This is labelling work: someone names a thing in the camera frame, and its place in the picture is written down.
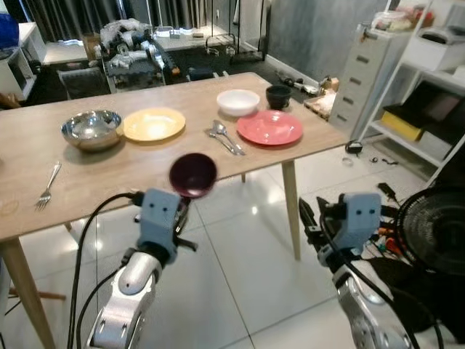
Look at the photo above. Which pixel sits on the dark purple bowl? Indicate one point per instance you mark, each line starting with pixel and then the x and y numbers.
pixel 193 174

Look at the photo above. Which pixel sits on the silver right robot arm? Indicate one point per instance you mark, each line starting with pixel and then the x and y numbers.
pixel 370 309

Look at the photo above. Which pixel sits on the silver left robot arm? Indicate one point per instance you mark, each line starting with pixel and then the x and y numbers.
pixel 131 298

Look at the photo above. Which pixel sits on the light wooden table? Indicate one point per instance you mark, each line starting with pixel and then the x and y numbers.
pixel 131 171

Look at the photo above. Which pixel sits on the small black charger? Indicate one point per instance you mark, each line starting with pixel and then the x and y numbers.
pixel 354 147

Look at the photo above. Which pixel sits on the metal spoon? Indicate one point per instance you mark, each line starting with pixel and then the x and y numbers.
pixel 227 134
pixel 218 139

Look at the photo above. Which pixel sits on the yellow plate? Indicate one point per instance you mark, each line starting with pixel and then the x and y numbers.
pixel 154 124

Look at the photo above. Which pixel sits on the red plate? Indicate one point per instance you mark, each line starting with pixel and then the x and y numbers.
pixel 269 128

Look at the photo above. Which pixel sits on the wooden crate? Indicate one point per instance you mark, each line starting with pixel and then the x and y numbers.
pixel 322 102

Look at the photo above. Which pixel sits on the black floor fan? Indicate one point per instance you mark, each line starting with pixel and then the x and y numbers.
pixel 432 233

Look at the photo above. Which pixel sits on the yellow box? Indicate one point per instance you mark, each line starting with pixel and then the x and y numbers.
pixel 401 125

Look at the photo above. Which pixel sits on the white bowl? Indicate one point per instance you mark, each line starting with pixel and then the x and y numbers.
pixel 238 102

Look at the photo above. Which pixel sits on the stainless steel bowl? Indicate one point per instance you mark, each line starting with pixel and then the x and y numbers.
pixel 91 129

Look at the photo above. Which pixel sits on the small black cup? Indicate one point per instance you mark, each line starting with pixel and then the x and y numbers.
pixel 278 97

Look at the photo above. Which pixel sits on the metal fork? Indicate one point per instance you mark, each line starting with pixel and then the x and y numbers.
pixel 49 185

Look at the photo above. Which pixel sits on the white drawer tower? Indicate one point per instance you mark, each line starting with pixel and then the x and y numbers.
pixel 374 80

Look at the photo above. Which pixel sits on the black storage bin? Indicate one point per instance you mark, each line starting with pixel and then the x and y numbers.
pixel 436 105

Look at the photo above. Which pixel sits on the black chair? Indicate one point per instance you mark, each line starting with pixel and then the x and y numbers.
pixel 83 82

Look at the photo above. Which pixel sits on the cluttered grey equipment cart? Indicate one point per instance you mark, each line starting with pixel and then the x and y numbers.
pixel 134 51

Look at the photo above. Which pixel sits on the white shelf rack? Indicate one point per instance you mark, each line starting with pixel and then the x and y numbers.
pixel 443 73

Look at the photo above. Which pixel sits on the white kitchen appliance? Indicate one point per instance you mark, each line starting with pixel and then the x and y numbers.
pixel 436 49

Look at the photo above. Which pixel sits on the clear food bag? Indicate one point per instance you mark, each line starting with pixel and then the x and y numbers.
pixel 392 20

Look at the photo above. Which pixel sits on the dark grey curtain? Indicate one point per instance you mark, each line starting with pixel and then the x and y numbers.
pixel 80 16

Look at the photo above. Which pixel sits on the blue round object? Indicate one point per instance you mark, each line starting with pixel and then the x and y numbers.
pixel 7 30

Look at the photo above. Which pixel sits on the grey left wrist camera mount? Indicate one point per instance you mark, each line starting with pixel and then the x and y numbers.
pixel 161 222

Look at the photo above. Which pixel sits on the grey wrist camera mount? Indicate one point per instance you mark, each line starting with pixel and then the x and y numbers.
pixel 360 222
pixel 161 222

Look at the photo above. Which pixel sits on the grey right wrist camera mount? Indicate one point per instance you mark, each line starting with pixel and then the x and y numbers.
pixel 360 222

